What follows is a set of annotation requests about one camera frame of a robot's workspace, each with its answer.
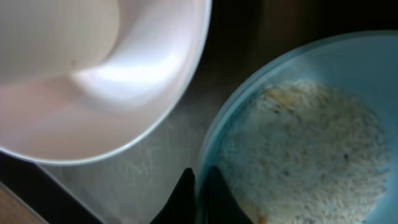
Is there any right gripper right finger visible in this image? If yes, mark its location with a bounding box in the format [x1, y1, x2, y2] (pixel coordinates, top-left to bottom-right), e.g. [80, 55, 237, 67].
[198, 166, 252, 224]

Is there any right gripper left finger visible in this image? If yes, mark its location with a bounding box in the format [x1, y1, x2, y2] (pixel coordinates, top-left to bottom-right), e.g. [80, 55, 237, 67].
[150, 168, 196, 224]

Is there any light blue bowl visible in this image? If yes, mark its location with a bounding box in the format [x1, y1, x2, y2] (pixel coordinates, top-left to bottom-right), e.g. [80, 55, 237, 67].
[195, 30, 397, 223]

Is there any dark brown serving tray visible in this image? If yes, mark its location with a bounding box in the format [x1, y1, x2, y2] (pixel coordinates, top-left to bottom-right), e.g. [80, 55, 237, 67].
[1, 0, 397, 223]

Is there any leftover rice food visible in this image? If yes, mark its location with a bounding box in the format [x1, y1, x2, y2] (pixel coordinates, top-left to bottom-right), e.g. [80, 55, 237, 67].
[216, 80, 390, 223]

